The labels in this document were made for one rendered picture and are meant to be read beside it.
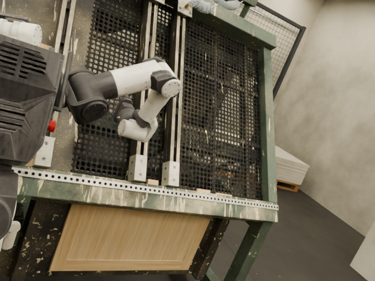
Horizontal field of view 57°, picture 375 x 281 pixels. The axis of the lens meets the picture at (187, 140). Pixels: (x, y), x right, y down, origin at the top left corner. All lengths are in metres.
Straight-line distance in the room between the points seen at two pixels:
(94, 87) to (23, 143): 0.29
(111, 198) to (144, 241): 0.60
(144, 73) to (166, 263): 1.46
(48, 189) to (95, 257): 0.69
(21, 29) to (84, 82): 0.22
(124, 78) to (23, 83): 0.34
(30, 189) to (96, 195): 0.27
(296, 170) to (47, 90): 5.98
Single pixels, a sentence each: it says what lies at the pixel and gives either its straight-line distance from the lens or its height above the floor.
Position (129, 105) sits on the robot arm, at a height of 1.26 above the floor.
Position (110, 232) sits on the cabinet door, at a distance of 2.02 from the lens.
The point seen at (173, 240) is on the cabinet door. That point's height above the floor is 0.47.
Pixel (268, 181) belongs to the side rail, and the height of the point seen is 1.01.
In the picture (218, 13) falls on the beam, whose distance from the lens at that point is 2.33.
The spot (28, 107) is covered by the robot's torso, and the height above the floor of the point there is 1.27.
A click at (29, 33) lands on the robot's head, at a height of 1.43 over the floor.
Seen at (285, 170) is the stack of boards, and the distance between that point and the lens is 6.51.
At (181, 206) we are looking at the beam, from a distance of 1.79.
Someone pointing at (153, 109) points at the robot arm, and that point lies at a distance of 1.28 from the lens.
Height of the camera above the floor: 1.53
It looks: 12 degrees down
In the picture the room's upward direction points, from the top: 22 degrees clockwise
